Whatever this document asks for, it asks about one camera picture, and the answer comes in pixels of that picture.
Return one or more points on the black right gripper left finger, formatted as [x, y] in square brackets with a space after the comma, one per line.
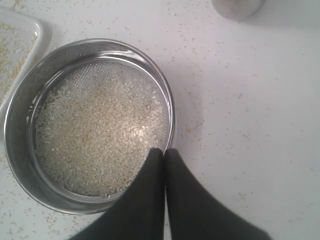
[139, 213]

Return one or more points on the white rice grains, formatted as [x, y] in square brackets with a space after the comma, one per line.
[94, 141]

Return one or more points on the pile of beige sand grains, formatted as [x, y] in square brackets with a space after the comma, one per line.
[16, 43]

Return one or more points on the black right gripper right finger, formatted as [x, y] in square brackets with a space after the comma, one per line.
[194, 214]

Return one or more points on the round steel mesh sieve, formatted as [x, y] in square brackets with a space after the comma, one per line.
[77, 66]

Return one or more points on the white rectangular plastic tray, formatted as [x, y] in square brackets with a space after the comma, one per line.
[18, 19]

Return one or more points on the stainless steel cup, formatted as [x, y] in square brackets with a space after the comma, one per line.
[237, 10]

